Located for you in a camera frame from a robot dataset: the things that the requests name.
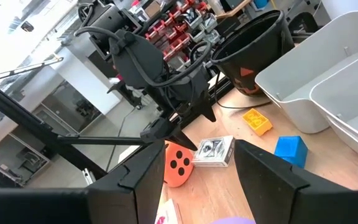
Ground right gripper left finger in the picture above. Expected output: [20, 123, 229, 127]
[85, 139, 167, 224]

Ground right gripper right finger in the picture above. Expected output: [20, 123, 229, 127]
[234, 139, 354, 224]

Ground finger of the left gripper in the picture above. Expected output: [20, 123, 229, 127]
[139, 117, 198, 152]
[194, 90, 217, 123]

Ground orange foam die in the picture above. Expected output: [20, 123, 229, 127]
[163, 140, 195, 189]

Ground black and white card deck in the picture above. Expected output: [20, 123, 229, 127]
[191, 135, 236, 169]

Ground small blue brick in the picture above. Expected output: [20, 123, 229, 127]
[273, 135, 309, 169]

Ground yellow-orange flat brick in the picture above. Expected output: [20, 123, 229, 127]
[241, 108, 273, 137]

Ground shelf with red bins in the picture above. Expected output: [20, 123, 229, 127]
[129, 0, 229, 63]

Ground black pumpkin face bucket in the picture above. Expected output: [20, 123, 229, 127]
[210, 9, 296, 110]

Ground grey plastic bin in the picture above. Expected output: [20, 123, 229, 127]
[309, 46, 358, 170]
[255, 11, 358, 134]

